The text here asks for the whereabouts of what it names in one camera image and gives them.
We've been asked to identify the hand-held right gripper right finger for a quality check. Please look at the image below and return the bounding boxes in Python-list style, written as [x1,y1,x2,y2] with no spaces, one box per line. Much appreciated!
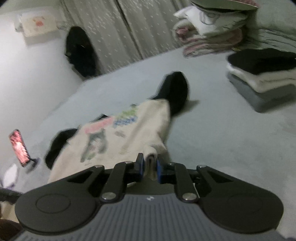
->
[156,154,232,202]

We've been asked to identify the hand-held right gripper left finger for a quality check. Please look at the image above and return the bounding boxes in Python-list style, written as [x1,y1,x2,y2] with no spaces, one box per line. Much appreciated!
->
[66,153,146,202]

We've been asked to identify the cream and black printed sweatshirt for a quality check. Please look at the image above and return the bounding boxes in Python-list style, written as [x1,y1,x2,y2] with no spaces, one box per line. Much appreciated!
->
[44,71,191,186]

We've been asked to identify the black hanging clothes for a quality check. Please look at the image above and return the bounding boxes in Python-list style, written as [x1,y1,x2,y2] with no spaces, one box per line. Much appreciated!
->
[64,26,97,78]

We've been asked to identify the grey bed sheet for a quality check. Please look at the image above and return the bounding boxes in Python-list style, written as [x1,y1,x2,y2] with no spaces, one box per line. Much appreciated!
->
[0,47,296,241]

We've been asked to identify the grey folded garment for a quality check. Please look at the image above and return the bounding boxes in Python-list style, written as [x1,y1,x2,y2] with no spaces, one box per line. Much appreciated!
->
[227,72,296,113]

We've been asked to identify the white folded garment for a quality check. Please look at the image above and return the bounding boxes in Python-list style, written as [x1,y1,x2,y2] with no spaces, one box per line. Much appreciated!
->
[226,64,296,93]

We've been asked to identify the pink and grey folded quilt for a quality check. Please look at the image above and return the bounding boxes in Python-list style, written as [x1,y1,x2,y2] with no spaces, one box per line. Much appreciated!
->
[173,19,245,58]

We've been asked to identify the black folded garment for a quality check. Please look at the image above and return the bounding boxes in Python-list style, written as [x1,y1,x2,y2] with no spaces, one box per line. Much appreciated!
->
[228,47,296,75]

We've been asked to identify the white flower print pillow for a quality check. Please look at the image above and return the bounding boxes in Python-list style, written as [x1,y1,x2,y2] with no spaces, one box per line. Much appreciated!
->
[174,6,248,36]

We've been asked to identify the pink and grey pillow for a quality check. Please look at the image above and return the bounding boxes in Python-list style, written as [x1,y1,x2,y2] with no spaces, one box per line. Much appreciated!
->
[190,0,259,11]

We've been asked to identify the grey quilted blanket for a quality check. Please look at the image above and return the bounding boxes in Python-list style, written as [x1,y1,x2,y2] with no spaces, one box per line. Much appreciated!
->
[240,0,296,52]

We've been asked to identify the white cloth on wall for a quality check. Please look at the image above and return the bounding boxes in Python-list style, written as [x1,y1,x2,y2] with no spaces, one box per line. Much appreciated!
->
[15,10,58,37]

